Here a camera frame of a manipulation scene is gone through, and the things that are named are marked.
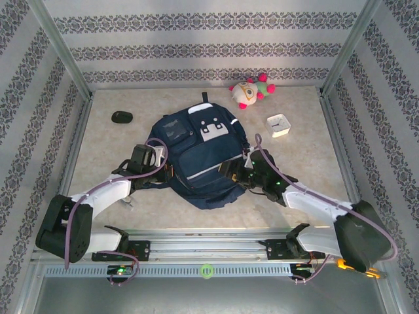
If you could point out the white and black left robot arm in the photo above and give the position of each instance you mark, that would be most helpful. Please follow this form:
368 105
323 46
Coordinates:
101 193

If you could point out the white plush toy with glasses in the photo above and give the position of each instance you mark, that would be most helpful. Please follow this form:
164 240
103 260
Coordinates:
245 93

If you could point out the aluminium left frame post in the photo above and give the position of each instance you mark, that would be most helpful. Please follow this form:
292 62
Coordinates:
62 49

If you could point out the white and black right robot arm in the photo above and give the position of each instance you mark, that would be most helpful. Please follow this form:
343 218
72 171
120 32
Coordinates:
314 202

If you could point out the black computer mouse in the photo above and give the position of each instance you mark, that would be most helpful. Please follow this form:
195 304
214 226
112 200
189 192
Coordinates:
121 117

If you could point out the aluminium right side rail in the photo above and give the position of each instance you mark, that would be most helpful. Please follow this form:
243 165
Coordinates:
338 147

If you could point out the aluminium right frame post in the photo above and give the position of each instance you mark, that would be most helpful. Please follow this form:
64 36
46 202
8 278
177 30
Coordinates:
349 49

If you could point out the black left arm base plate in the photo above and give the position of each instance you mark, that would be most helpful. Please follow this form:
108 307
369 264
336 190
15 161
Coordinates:
140 250

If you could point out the small metal clip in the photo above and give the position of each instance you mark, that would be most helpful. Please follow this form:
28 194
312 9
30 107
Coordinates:
128 202

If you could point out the aluminium frame post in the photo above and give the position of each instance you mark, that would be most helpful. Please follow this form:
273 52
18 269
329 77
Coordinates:
349 49
62 49

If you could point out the navy blue backpack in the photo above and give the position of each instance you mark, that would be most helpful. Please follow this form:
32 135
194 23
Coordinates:
203 157

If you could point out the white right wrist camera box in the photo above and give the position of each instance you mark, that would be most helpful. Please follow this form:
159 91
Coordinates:
247 153

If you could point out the aluminium left side rail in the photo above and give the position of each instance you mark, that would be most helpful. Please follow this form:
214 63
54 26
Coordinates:
72 157

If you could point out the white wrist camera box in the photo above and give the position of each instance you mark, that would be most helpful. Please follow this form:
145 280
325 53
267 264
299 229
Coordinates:
159 157
247 153

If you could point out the yellow utility knife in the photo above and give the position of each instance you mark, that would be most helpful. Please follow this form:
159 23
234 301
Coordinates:
342 263

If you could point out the aluminium mounting rail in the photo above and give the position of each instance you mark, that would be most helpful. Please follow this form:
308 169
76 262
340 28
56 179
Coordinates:
203 247

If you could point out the white square alarm clock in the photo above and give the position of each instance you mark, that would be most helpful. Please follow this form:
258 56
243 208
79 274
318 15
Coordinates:
278 126

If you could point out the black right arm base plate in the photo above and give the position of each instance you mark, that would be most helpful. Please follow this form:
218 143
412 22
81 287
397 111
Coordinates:
276 250

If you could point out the left circuit board with LED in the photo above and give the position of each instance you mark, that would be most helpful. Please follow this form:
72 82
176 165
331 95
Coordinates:
119 271

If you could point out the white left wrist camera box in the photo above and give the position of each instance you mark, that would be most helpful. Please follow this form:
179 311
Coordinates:
159 157

